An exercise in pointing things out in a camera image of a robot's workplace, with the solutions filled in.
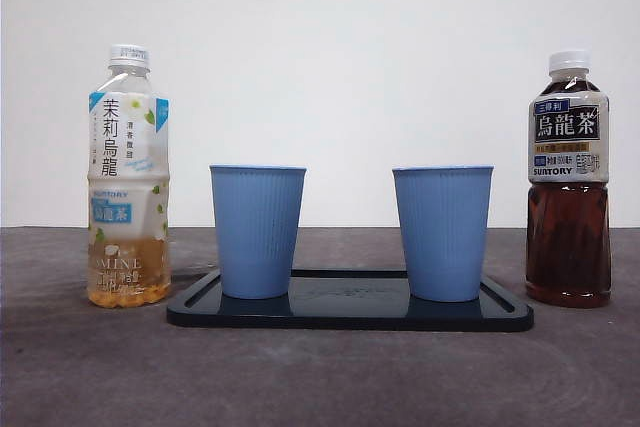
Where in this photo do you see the jasmine tea bottle white label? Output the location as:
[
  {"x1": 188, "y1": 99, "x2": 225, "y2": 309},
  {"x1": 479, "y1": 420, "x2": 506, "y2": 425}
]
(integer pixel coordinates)
[{"x1": 87, "y1": 43, "x2": 173, "y2": 309}]

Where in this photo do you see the dark oolong tea bottle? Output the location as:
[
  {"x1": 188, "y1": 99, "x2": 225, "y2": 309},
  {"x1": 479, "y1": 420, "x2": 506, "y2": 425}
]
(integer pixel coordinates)
[{"x1": 524, "y1": 49, "x2": 613, "y2": 309}]

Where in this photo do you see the blue ribbed plastic cup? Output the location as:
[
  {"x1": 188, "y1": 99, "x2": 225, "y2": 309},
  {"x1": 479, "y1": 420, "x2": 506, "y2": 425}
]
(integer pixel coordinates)
[
  {"x1": 392, "y1": 164, "x2": 495, "y2": 303},
  {"x1": 208, "y1": 164, "x2": 308, "y2": 300}
]

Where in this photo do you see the dark blue rectangular tray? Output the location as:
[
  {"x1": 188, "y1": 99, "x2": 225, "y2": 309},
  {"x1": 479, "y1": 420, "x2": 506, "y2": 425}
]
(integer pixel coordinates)
[{"x1": 166, "y1": 268, "x2": 535, "y2": 332}]

